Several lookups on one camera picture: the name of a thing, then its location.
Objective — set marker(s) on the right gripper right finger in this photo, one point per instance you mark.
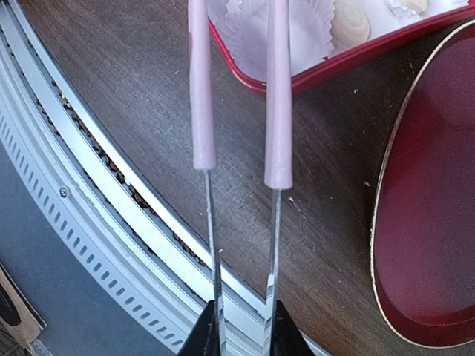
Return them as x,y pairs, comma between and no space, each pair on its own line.
286,338

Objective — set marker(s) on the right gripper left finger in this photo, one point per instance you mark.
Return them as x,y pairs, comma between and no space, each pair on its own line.
203,339

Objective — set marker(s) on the pink tongs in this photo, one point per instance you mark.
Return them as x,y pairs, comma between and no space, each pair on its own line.
278,151

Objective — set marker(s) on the red tin box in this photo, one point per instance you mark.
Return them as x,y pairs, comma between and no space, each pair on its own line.
352,58

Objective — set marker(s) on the white spiral chocolate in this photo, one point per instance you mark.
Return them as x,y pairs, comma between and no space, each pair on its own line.
418,6
350,24

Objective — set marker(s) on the white spiral chocolate front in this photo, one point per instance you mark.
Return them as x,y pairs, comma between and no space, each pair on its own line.
418,6

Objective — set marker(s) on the round red tray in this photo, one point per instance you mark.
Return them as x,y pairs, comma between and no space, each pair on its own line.
422,233

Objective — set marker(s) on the cardboard box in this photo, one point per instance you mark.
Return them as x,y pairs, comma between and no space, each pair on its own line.
18,315

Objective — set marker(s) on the white paper cup liners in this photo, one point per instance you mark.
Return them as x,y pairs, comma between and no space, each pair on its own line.
242,30

